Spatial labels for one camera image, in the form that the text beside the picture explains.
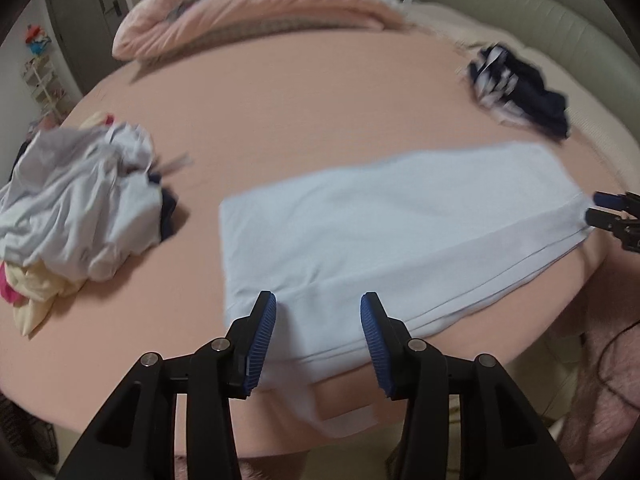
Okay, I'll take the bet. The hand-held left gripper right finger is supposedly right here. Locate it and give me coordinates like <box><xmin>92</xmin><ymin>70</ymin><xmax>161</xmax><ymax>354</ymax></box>
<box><xmin>360</xmin><ymin>291</ymin><xmax>571</xmax><ymax>480</ymax></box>

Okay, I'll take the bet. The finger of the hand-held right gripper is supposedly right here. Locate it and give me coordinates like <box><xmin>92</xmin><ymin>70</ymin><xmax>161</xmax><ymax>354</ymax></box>
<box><xmin>592</xmin><ymin>190</ymin><xmax>640</xmax><ymax>211</ymax></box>
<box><xmin>585</xmin><ymin>207</ymin><xmax>640</xmax><ymax>252</ymax></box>

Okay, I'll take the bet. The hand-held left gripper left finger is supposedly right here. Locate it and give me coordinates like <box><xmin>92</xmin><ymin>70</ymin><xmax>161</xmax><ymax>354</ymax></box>
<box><xmin>57</xmin><ymin>290</ymin><xmax>277</xmax><ymax>480</ymax></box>

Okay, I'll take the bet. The pale shirt with navy collar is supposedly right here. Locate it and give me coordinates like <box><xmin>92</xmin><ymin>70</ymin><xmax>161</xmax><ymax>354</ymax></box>
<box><xmin>218</xmin><ymin>142</ymin><xmax>593</xmax><ymax>436</ymax></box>

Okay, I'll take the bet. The navy striped garment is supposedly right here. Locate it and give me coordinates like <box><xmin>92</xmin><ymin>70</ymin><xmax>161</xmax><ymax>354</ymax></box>
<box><xmin>466</xmin><ymin>44</ymin><xmax>572</xmax><ymax>142</ymax></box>

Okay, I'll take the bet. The grey-green sofa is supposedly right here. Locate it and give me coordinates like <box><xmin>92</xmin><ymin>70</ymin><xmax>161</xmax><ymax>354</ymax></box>
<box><xmin>420</xmin><ymin>0</ymin><xmax>640</xmax><ymax>171</ymax></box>

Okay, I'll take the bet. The person's pink fleece clothing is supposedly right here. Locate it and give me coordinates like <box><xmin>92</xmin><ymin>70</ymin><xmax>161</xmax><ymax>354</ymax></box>
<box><xmin>552</xmin><ymin>320</ymin><xmax>640</xmax><ymax>480</ymax></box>

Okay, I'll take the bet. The light blue garment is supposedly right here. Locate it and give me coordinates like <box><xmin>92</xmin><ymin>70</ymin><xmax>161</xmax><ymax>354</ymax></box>
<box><xmin>0</xmin><ymin>122</ymin><xmax>193</xmax><ymax>282</ymax></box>

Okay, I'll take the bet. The bed with pink sheet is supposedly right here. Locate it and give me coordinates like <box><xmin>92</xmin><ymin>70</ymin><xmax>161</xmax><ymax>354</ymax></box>
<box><xmin>0</xmin><ymin>25</ymin><xmax>626</xmax><ymax>461</ymax></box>

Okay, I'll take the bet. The dark woven basket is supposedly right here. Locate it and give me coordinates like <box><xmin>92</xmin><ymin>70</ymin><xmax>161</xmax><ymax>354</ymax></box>
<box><xmin>0</xmin><ymin>392</ymin><xmax>61</xmax><ymax>478</ymax></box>

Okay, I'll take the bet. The pink garment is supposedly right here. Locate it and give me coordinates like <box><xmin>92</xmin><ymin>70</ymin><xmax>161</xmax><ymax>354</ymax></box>
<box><xmin>0</xmin><ymin>262</ymin><xmax>26</xmax><ymax>307</ymax></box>

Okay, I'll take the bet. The pink folded quilt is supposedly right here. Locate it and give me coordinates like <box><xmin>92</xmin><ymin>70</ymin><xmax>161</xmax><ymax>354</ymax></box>
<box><xmin>111</xmin><ymin>0</ymin><xmax>423</xmax><ymax>63</ymax></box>

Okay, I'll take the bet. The white storage rack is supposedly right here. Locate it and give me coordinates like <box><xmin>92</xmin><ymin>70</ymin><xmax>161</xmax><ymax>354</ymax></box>
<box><xmin>21</xmin><ymin>55</ymin><xmax>71</xmax><ymax>128</ymax></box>

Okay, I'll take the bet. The grey door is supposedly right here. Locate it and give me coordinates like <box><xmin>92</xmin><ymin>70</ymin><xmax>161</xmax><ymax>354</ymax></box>
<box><xmin>44</xmin><ymin>0</ymin><xmax>132</xmax><ymax>98</ymax></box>

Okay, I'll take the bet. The red plush toy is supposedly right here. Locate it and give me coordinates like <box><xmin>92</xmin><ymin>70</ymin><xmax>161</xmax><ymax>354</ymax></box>
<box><xmin>24</xmin><ymin>24</ymin><xmax>52</xmax><ymax>57</ymax></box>

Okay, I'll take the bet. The black cable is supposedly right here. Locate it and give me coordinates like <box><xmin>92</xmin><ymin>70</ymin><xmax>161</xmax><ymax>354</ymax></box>
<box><xmin>597</xmin><ymin>324</ymin><xmax>640</xmax><ymax>403</ymax></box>

